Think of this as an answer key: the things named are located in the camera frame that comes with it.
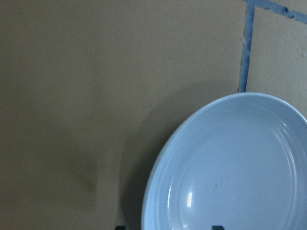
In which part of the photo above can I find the blue plate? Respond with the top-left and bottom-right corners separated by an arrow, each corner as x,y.
141,93 -> 307,230

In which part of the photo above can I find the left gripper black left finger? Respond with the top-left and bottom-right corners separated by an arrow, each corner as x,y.
115,225 -> 127,230

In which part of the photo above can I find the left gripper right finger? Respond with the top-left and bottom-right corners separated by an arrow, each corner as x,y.
211,225 -> 224,230

